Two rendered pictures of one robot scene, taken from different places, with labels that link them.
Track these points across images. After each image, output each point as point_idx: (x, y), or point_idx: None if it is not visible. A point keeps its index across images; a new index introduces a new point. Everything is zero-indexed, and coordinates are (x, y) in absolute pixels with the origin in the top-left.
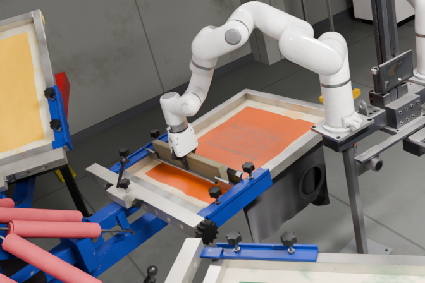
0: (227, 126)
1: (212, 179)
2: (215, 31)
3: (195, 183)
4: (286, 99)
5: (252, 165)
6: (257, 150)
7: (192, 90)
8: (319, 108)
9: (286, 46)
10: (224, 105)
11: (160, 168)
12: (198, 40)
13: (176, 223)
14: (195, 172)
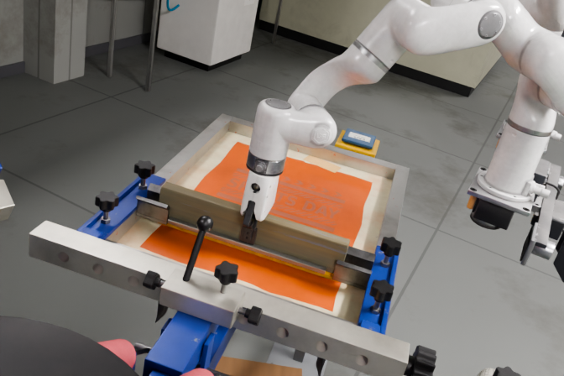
0: (233, 170)
1: (316, 264)
2: (467, 7)
3: (266, 269)
4: None
5: (399, 242)
6: (321, 215)
7: (318, 102)
8: (367, 159)
9: (556, 61)
10: (210, 135)
11: (168, 237)
12: (431, 15)
13: (347, 355)
14: (270, 250)
